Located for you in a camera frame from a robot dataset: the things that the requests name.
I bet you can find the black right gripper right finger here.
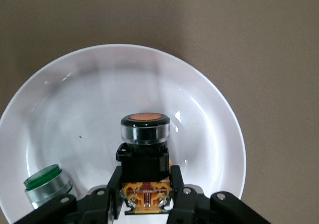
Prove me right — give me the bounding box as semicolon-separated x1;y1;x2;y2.
166;164;270;224

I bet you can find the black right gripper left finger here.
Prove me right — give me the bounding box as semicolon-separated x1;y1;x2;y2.
15;165;123;224

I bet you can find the green push button switch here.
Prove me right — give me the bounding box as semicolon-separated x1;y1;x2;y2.
23;164;78;210

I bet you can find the pale pink round plate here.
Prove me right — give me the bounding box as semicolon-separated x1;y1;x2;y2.
0;43;247;224

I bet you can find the brown table mat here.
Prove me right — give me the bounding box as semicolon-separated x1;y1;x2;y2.
0;0;319;224

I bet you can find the orange push button switch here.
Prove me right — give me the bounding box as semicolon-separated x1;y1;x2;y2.
115;112;173;215

